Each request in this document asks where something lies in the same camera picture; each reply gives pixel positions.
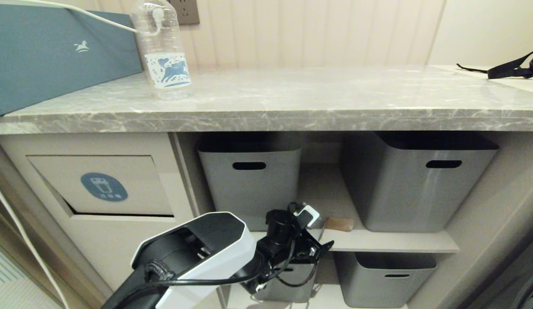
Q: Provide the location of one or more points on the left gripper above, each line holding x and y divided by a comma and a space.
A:
310, 249

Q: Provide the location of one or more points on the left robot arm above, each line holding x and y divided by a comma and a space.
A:
214, 251

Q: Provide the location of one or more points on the grey plastic storage bin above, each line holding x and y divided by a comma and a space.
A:
382, 283
292, 294
412, 193
249, 193

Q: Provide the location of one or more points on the beige trash bin flap door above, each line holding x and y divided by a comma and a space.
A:
133, 180

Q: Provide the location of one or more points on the beige counter cabinet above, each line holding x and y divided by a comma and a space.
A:
120, 253

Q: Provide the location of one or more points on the beige shelf board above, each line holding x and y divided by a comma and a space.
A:
403, 245

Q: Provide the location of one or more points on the clear plastic water bottle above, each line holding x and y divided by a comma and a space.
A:
165, 56

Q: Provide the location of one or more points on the blue-grey cardboard box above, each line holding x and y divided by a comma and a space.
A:
47, 60

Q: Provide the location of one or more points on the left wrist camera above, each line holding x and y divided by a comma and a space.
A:
307, 213

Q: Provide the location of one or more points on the grey wall outlet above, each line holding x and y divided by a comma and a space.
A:
187, 10

